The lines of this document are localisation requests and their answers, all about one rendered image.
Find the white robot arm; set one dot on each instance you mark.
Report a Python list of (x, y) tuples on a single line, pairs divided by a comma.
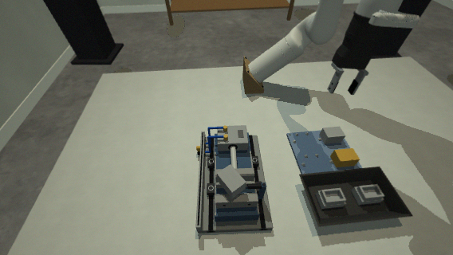
[(319, 30)]

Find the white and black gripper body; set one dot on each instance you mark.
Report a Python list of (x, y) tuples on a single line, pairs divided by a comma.
[(365, 28)]

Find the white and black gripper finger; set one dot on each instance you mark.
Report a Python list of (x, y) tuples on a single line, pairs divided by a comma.
[(337, 75), (357, 81)]

